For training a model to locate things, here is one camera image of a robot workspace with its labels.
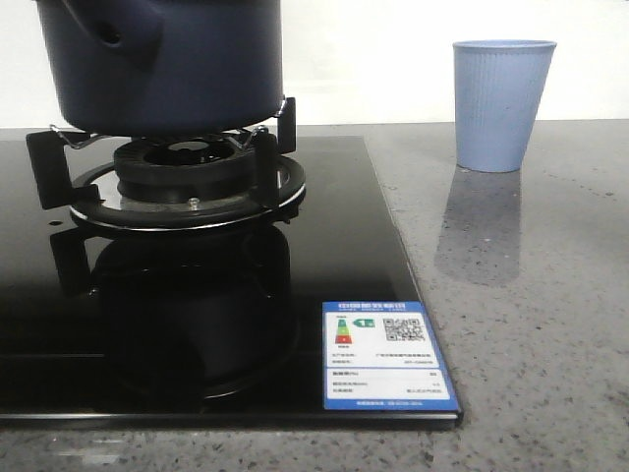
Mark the black pot support grate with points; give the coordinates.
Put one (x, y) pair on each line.
(94, 198)

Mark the blue energy label sticker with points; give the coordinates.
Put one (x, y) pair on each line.
(382, 356)

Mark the light blue ribbed cup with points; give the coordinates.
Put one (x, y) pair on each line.
(499, 85)

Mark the black round gas burner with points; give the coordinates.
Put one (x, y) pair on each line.
(167, 172)

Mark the dark blue cooking pot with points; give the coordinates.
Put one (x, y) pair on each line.
(160, 68)

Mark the black glass gas stove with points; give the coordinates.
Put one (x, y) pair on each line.
(219, 330)

